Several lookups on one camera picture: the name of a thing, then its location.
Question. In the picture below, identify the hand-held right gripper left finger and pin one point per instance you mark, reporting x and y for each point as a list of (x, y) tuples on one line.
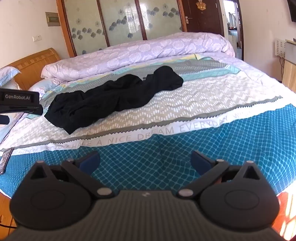
[(89, 161)]

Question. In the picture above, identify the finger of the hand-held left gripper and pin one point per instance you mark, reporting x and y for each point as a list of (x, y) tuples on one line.
[(4, 119)]

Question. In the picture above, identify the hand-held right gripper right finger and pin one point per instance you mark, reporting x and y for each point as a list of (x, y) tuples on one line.
[(200, 162)]

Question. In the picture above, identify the black pants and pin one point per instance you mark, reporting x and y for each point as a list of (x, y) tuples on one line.
[(111, 95)]

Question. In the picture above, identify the lilac floral pillow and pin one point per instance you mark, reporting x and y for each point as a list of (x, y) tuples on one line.
[(40, 89)]

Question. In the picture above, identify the light blue floral pillow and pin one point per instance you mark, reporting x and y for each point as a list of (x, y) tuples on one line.
[(8, 75)]

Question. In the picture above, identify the wooden headboard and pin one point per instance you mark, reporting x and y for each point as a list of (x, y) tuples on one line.
[(32, 67)]

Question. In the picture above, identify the smartphone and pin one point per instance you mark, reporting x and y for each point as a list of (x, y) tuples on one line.
[(5, 161)]

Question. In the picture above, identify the patterned teal and white bedspread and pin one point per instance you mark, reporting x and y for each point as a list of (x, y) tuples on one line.
[(208, 111)]

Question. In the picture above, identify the lilac floral duvet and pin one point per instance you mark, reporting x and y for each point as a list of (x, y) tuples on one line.
[(138, 53)]

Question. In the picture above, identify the wardrobe with floral glass doors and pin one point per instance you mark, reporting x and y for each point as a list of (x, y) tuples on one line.
[(120, 20)]

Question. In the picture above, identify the wooden side cabinet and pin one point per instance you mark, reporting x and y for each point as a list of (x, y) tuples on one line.
[(290, 64)]

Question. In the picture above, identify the dark brown wooden door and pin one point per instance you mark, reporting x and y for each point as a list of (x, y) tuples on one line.
[(203, 19)]

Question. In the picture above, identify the gold door ornament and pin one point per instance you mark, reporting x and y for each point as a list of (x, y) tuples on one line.
[(200, 4)]

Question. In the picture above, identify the white wall socket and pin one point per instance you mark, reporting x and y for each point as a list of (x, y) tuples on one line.
[(37, 38)]

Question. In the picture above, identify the wall breaker panel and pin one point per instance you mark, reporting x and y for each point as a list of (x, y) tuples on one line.
[(53, 19)]

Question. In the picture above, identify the white perforated wall box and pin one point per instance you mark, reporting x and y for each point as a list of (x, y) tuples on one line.
[(279, 48)]

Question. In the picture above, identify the dark wall screen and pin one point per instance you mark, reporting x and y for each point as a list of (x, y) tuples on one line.
[(291, 9)]

